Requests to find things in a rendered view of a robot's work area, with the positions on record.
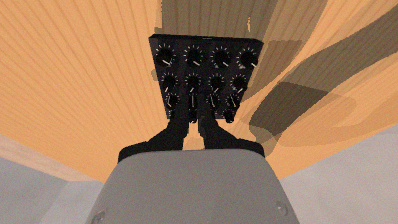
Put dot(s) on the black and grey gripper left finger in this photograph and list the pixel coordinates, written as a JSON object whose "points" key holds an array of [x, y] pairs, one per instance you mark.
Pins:
{"points": [[169, 139]]}

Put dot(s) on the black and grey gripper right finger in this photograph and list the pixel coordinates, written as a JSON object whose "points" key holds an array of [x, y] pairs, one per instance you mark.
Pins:
{"points": [[215, 137]]}

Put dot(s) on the black knob box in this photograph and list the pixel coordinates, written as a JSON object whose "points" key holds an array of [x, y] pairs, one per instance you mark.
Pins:
{"points": [[218, 67]]}

